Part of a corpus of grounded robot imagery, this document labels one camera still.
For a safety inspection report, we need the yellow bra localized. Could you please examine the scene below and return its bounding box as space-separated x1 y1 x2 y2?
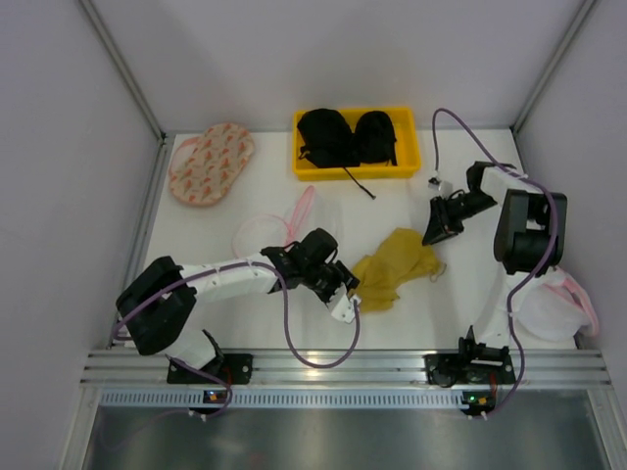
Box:
352 228 447 313

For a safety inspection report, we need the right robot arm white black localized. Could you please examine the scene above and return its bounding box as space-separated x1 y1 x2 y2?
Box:
422 162 567 350

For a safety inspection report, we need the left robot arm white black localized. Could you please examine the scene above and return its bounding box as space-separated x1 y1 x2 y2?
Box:
113 228 361 374

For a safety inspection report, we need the black bra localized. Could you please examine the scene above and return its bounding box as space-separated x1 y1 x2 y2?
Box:
297 109 398 200

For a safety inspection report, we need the patterned beige laundry bag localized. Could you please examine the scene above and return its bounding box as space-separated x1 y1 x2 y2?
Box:
168 122 256 208

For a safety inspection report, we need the yellow plastic bin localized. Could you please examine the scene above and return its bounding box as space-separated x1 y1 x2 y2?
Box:
292 107 422 181

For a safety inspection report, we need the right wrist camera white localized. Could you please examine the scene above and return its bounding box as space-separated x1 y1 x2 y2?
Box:
428 173 453 198

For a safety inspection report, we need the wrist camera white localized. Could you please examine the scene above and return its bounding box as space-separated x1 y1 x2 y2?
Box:
428 173 453 198
326 290 362 324

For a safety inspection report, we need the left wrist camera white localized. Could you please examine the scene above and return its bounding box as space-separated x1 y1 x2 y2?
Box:
326 290 362 324

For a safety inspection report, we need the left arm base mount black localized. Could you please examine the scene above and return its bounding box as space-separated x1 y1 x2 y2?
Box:
167 352 254 385

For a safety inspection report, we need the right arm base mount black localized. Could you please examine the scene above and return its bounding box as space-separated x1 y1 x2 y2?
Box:
425 348 516 388

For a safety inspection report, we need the aluminium rail front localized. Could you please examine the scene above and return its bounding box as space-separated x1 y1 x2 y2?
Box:
79 348 611 390

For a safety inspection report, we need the slotted cable duct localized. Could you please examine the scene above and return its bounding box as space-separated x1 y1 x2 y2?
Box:
97 389 496 408

